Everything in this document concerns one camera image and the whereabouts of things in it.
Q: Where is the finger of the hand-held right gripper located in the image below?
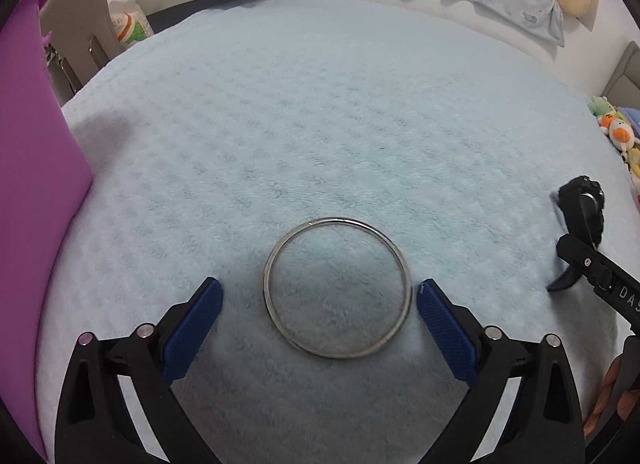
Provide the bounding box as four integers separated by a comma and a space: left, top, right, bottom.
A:
556, 234, 615, 297

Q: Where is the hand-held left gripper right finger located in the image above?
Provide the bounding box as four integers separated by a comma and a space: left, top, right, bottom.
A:
416, 278, 586, 464

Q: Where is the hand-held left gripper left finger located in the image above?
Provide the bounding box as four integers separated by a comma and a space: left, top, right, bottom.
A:
54, 276, 224, 464

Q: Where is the black wrist watch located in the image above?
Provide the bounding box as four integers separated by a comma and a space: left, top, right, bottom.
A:
547, 175, 606, 292

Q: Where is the plain silver bangle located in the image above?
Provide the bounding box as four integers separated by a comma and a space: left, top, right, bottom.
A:
263, 217, 413, 360

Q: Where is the purple cloth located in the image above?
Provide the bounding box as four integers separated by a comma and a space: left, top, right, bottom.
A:
0, 0, 93, 462

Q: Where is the person's right hand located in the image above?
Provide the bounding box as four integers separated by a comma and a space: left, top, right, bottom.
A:
584, 353, 625, 438

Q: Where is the white orange duck plush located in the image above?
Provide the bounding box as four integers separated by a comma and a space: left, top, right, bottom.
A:
600, 114, 639, 151

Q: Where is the green plush toy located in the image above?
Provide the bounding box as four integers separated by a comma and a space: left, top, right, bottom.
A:
586, 95, 616, 117

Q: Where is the grey padded panel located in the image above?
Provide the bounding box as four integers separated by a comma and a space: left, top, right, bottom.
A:
600, 41, 640, 105

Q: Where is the light blue fleece blanket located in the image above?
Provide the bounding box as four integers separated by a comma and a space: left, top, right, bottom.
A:
35, 0, 640, 464

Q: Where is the white printed plastic bag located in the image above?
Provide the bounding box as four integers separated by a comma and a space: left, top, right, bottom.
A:
102, 0, 156, 50

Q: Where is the grey padded chair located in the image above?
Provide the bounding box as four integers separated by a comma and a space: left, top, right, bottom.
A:
39, 0, 123, 95

